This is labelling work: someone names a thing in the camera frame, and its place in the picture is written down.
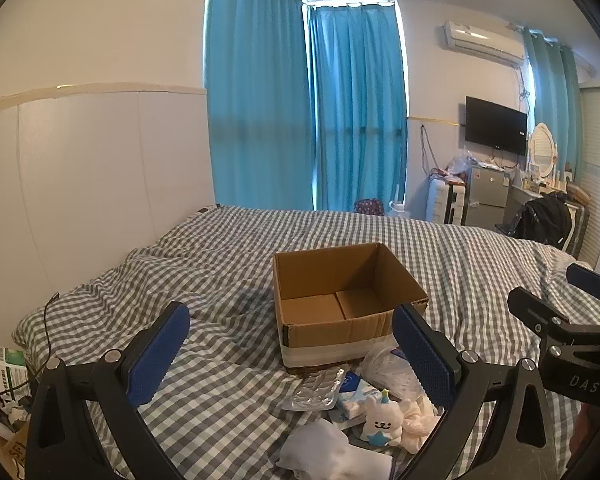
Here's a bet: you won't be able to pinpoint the teal curtain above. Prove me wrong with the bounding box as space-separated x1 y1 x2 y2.
522 27 580 161

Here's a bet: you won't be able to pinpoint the open floor cardboard box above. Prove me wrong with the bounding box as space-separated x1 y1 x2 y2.
0 380 36 480

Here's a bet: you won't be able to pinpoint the white dressing table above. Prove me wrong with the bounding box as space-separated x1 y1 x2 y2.
511 183 548 221

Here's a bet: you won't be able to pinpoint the white suitcase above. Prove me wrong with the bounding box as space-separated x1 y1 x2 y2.
426 180 468 225

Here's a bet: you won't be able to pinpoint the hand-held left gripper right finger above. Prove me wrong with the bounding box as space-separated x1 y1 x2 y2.
392 303 566 480

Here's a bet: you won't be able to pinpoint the white plush toy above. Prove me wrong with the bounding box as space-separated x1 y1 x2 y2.
361 389 405 447

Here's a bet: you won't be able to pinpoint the person's right hand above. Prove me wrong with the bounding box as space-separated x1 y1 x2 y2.
570 402 600 461

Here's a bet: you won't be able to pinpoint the silver blister pack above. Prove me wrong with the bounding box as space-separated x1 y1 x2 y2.
282 366 349 412

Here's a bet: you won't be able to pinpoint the crumpled plastic bag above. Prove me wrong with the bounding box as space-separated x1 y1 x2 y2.
447 152 475 178

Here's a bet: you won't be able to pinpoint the narrow blue curtain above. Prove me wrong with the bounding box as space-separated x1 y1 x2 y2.
307 2 411 218

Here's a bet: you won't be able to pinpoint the clear plastic bag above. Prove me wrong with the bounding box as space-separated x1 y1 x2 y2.
362 345 431 403

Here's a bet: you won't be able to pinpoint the white air conditioner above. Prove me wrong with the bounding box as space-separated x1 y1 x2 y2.
442 20 526 68

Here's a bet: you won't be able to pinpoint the clear water bottle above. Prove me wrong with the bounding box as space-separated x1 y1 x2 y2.
387 185 411 220

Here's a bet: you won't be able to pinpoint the wide blue curtain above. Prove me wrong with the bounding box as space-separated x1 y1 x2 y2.
203 0 317 211

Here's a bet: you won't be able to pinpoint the black wall television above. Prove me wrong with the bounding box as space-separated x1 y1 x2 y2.
464 96 528 157

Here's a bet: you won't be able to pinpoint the black wall cable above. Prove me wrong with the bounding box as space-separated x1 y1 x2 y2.
420 125 438 176

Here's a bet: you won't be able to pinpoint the green white box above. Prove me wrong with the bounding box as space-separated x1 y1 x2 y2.
0 345 31 398

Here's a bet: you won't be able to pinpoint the white socks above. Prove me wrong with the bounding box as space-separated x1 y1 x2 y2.
275 417 395 480

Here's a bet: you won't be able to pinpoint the white oval mirror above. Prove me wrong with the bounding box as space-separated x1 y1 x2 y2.
528 122 559 186

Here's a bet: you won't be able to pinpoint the cream cloth glove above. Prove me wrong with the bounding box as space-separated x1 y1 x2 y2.
397 395 443 453

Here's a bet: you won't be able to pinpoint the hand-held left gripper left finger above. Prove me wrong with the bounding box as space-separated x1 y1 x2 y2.
25 301 191 480

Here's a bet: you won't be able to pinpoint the brown cardboard box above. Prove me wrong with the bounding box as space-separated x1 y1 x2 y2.
272 242 429 376

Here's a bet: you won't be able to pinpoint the grey small fridge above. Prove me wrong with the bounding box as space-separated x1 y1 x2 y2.
464 165 514 228

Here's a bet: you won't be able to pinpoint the blue white tissue packet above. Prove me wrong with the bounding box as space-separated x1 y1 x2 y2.
330 372 381 423

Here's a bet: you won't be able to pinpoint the floral bag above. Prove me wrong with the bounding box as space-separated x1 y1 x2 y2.
354 198 385 217

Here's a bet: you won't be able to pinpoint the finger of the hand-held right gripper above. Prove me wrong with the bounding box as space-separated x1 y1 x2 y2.
566 262 600 318
508 286 583 347

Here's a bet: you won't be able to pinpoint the black backpack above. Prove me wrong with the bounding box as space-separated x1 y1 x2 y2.
512 191 573 248

